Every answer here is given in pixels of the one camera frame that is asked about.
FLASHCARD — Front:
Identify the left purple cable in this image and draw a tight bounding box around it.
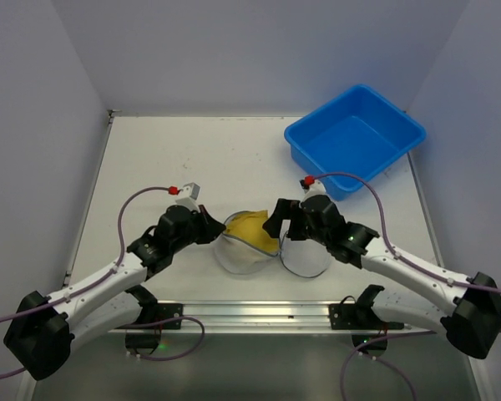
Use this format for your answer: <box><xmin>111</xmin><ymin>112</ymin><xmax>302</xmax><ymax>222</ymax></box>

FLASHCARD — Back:
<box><xmin>0</xmin><ymin>185</ymin><xmax>179</xmax><ymax>380</ymax></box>

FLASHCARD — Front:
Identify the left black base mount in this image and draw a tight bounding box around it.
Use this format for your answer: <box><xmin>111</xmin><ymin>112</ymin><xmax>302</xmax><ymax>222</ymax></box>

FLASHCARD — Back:
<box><xmin>124</xmin><ymin>285</ymin><xmax>184</xmax><ymax>354</ymax></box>

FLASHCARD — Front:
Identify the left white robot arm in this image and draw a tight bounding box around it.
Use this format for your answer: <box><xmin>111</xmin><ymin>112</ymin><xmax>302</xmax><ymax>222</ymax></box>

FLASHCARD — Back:
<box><xmin>3</xmin><ymin>206</ymin><xmax>225</xmax><ymax>380</ymax></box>

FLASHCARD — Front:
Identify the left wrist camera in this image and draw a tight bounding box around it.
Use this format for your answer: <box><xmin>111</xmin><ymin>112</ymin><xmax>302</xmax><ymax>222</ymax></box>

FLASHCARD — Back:
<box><xmin>175</xmin><ymin>182</ymin><xmax>200</xmax><ymax>212</ymax></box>

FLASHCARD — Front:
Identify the blue plastic tub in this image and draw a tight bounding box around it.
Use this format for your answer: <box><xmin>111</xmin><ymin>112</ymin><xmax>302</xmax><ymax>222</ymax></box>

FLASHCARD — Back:
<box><xmin>284</xmin><ymin>84</ymin><xmax>426</xmax><ymax>181</ymax></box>

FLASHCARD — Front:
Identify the aluminium mounting rail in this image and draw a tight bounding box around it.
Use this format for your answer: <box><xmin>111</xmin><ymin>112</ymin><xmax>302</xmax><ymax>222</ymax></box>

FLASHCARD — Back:
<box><xmin>181</xmin><ymin>298</ymin><xmax>442</xmax><ymax>334</ymax></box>

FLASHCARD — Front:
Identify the white mesh laundry bag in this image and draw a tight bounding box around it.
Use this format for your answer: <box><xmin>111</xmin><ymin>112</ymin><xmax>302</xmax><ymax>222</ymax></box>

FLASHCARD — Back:
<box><xmin>215</xmin><ymin>211</ymin><xmax>331</xmax><ymax>279</ymax></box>

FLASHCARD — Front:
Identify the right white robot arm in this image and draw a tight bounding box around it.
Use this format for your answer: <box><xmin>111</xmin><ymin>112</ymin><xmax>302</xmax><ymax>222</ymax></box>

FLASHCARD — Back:
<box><xmin>263</xmin><ymin>195</ymin><xmax>501</xmax><ymax>359</ymax></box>

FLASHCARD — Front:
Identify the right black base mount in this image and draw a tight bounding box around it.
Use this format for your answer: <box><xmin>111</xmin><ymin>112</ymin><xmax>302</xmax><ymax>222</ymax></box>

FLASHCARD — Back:
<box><xmin>328</xmin><ymin>284</ymin><xmax>405</xmax><ymax>347</ymax></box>

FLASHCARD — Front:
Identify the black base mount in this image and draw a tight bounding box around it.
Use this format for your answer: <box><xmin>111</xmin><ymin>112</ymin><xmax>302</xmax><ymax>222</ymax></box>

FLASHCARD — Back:
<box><xmin>328</xmin><ymin>284</ymin><xmax>405</xmax><ymax>347</ymax></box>
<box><xmin>124</xmin><ymin>285</ymin><xmax>184</xmax><ymax>354</ymax></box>

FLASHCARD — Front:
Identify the yellow bra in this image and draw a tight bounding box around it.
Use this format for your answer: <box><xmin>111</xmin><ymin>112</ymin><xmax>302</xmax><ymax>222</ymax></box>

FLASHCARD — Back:
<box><xmin>225</xmin><ymin>210</ymin><xmax>280</xmax><ymax>256</ymax></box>

